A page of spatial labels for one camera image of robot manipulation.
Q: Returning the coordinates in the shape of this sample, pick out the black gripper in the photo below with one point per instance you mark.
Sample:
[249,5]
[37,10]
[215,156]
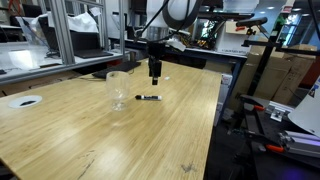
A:
[156,50]

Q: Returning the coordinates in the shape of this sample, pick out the black and white marker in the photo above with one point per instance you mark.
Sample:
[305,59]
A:
[150,97]

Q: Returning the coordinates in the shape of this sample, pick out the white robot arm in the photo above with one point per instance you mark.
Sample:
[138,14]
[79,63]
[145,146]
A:
[180,10]

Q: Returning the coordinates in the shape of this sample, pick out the clear stemmed glass cup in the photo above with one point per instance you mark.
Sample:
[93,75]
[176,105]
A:
[117,83]

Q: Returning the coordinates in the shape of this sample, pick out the white side cabinet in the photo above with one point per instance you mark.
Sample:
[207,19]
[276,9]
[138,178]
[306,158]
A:
[226,86]

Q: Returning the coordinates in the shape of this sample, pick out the black laptop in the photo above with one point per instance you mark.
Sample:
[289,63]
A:
[86,41]

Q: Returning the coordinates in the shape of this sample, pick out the white carton box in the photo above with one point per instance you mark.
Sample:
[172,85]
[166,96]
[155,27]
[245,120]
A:
[230,41]

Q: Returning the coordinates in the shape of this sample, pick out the white cloth cover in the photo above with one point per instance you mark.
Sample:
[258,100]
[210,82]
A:
[81,21]

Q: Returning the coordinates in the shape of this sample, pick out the large cardboard box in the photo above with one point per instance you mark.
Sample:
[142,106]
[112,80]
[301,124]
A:
[296,76]
[273,80]

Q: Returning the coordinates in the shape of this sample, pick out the grey workbench shelf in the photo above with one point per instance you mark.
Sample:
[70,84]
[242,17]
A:
[26,66]

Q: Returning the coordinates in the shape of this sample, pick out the white board panel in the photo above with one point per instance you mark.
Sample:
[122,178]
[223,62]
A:
[308,111]

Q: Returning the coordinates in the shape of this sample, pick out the aluminium extrusion bar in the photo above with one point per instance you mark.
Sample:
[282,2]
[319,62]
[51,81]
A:
[300,143]

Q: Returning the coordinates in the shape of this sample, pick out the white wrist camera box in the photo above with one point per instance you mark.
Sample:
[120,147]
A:
[175,44]

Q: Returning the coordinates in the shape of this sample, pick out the thick aluminium frame post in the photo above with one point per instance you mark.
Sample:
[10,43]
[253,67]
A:
[63,33]

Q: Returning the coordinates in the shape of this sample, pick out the black camera on stand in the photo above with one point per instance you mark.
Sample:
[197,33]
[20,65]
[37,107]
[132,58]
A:
[251,22]

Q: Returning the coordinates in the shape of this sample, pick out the black camera stand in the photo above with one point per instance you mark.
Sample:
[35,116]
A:
[263,63]

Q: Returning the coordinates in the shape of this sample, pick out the silver metal bracket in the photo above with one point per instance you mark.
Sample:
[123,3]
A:
[278,113]

